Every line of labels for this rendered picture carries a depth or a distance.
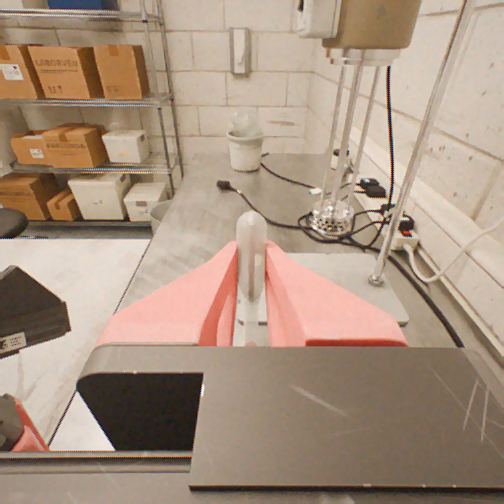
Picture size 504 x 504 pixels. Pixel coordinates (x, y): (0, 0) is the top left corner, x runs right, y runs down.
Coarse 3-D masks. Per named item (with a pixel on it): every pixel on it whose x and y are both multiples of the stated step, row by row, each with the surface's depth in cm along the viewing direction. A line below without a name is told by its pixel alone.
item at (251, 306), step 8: (248, 224) 11; (248, 304) 13; (256, 304) 13; (248, 312) 14; (256, 312) 14; (248, 320) 14; (256, 320) 14; (248, 328) 14; (256, 328) 15; (248, 336) 15; (256, 336) 15; (248, 344) 15; (256, 344) 15
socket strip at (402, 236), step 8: (360, 176) 97; (360, 200) 88; (368, 200) 83; (376, 200) 82; (384, 200) 82; (368, 208) 82; (376, 208) 78; (376, 216) 77; (376, 224) 77; (384, 232) 73; (400, 232) 68; (408, 232) 67; (400, 240) 67; (408, 240) 67; (416, 240) 67; (392, 248) 69; (400, 248) 68
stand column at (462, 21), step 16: (464, 0) 33; (464, 16) 34; (464, 32) 35; (448, 48) 36; (448, 64) 36; (448, 80) 38; (432, 96) 39; (432, 112) 40; (416, 144) 43; (416, 160) 43; (400, 192) 47; (400, 208) 48; (384, 240) 52; (384, 256) 54
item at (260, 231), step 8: (256, 216) 11; (256, 224) 11; (264, 224) 11; (256, 232) 11; (264, 232) 11; (256, 240) 11; (264, 240) 11; (256, 248) 11; (264, 248) 12; (256, 256) 11; (264, 256) 12; (256, 264) 12; (264, 264) 12; (256, 272) 12; (264, 272) 12; (256, 280) 12; (264, 280) 13; (256, 288) 12; (256, 296) 13
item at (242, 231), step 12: (240, 216) 11; (252, 216) 11; (240, 228) 11; (240, 240) 11; (252, 240) 11; (240, 252) 12; (252, 252) 11; (240, 264) 12; (252, 264) 12; (240, 276) 12; (252, 276) 12; (240, 288) 13; (252, 288) 12
